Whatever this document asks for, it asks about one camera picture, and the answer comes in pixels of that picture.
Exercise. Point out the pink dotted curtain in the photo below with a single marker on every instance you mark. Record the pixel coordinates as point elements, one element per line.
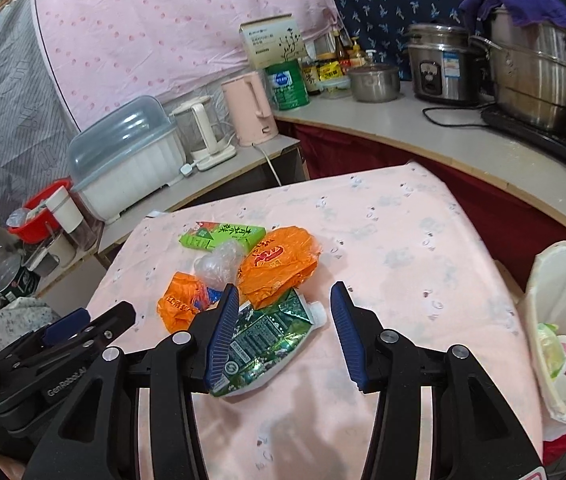
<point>163,25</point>

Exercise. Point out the white dish box clear lid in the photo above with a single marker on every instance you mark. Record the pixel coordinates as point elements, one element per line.
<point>133,180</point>

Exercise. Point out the small orange bag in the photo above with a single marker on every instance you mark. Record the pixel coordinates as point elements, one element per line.
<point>180,305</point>

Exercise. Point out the grey speckled cloth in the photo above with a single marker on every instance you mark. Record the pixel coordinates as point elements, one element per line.
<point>13,320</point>

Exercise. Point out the red cloth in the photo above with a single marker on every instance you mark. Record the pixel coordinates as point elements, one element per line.
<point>488,195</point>

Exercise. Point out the blue floral cloth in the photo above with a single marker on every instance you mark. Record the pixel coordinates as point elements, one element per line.
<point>393,0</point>

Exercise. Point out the white plug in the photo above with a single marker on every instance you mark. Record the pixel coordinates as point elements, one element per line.
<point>188,170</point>

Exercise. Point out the clear food container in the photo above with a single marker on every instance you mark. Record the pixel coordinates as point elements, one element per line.
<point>335,86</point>

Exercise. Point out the dark sauce bottle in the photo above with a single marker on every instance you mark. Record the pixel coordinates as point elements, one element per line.
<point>310,77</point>

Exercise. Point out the brown glass bottle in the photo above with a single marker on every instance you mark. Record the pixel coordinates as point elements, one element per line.
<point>338,44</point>

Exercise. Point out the orange snack bag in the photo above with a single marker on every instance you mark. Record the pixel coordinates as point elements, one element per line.
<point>278,265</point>

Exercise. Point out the pink electric kettle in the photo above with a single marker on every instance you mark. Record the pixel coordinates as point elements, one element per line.
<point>248,110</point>

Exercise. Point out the white lidded glass jar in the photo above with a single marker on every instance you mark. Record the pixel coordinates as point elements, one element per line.
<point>63,210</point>

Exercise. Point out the small steel lidded pot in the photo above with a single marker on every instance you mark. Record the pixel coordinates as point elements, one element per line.
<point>373,85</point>

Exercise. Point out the white green cardboard box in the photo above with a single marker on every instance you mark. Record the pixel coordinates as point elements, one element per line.
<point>273,40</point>

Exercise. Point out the white glass kettle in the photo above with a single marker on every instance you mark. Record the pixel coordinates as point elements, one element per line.
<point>203,125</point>

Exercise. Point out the green white milk carton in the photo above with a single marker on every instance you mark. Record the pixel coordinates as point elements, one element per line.
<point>263,345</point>

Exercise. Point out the steel rice cooker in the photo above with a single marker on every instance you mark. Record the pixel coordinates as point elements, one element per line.
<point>438,70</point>

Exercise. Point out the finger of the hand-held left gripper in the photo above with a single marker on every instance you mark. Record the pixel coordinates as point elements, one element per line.
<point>108,327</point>
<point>70,325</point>

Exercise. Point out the steel mug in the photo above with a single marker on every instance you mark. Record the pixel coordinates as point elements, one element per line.
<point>48,257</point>

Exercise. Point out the amber bottle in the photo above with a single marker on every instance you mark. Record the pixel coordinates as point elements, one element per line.
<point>355,54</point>

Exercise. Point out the white pump bottle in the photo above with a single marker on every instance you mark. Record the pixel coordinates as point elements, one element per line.
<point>372,58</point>

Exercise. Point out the green tea carton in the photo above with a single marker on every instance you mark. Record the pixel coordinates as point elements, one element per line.
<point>223,235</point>

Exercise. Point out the dark tin can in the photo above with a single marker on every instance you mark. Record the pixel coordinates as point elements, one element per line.
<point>13,282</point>

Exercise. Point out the white lined trash bin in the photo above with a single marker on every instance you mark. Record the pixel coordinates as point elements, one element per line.
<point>538,310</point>

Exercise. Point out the red plastic basin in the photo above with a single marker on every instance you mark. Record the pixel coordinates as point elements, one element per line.
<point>33,230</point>

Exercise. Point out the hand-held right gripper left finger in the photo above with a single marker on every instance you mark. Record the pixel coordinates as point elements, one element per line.
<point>220,335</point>

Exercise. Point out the large steel steamer pot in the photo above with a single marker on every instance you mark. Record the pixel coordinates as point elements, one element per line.
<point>528,75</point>

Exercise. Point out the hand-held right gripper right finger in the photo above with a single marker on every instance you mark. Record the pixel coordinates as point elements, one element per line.
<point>345,335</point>

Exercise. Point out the green tin can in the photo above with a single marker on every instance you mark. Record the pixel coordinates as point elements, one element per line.
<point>285,85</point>

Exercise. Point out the grey striped curtain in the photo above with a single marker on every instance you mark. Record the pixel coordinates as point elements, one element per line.
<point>8,110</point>

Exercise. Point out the black induction cooktop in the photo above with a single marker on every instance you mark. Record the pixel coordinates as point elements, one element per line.
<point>528,135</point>

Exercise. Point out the clear plastic wrapper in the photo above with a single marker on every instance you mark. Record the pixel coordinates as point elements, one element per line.
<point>218,265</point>

